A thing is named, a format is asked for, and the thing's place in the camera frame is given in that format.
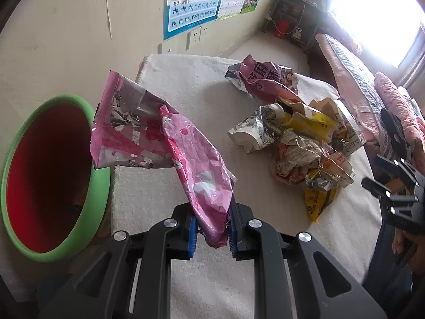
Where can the white milk carton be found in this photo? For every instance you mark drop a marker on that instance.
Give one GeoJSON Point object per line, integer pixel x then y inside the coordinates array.
{"type": "Point", "coordinates": [352, 133]}

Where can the pink foil snack wrapper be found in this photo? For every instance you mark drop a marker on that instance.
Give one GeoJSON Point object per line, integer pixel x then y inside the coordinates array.
{"type": "Point", "coordinates": [196, 159]}

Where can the person's dark blue trousers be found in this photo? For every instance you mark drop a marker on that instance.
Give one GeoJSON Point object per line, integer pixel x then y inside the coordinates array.
{"type": "Point", "coordinates": [385, 279]}

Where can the bright window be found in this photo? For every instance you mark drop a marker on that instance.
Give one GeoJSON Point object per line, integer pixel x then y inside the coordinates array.
{"type": "Point", "coordinates": [375, 13]}

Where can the yellow carton box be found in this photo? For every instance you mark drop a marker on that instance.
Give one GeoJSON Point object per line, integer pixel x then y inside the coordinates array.
{"type": "Point", "coordinates": [312, 123]}

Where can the purple snack bag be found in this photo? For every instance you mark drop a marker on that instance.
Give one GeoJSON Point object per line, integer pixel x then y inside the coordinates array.
{"type": "Point", "coordinates": [265, 83]}

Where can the crumpled printed wrapper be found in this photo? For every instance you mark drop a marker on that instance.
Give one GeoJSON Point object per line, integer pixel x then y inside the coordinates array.
{"type": "Point", "coordinates": [298, 156]}

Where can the yellow snack wrapper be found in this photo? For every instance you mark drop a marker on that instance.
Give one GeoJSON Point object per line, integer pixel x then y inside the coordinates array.
{"type": "Point", "coordinates": [317, 202]}

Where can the white wall socket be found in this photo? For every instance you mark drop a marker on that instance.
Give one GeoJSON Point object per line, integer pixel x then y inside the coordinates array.
{"type": "Point", "coordinates": [205, 31]}
{"type": "Point", "coordinates": [194, 38]}

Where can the person's right hand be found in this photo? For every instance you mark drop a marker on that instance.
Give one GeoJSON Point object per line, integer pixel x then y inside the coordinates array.
{"type": "Point", "coordinates": [415, 249]}

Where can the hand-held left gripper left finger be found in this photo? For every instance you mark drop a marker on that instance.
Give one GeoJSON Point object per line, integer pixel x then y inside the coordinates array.
{"type": "Point", "coordinates": [191, 239]}

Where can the pink floral blanket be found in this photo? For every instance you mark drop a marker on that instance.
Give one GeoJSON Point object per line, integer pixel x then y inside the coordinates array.
{"type": "Point", "coordinates": [398, 103]}

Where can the pink checked bed quilt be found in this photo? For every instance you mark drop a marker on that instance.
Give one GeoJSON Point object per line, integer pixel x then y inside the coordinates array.
{"type": "Point", "coordinates": [352, 79]}

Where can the blue phonics wall poster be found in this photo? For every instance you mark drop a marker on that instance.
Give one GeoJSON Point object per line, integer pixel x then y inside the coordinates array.
{"type": "Point", "coordinates": [192, 10]}

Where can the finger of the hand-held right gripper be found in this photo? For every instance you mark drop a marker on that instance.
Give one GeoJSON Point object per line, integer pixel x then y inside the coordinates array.
{"type": "Point", "coordinates": [375, 187]}
{"type": "Point", "coordinates": [386, 164]}

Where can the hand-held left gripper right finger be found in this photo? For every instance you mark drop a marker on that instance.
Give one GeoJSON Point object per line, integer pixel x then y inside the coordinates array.
{"type": "Point", "coordinates": [233, 239]}

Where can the dark wooden shelf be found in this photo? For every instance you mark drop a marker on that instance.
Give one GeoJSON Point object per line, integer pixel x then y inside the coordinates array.
{"type": "Point", "coordinates": [292, 6]}

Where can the green and red bin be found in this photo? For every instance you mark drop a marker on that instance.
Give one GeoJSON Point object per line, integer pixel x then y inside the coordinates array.
{"type": "Point", "coordinates": [49, 172]}

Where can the red bucket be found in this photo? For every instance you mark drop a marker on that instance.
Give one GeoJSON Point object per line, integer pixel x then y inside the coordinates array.
{"type": "Point", "coordinates": [281, 29]}

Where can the white crumpled wrapper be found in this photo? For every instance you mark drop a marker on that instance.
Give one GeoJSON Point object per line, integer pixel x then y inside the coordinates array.
{"type": "Point", "coordinates": [252, 133]}

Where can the white table cloth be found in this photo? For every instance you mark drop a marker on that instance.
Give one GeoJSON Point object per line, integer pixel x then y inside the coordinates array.
{"type": "Point", "coordinates": [206, 99]}

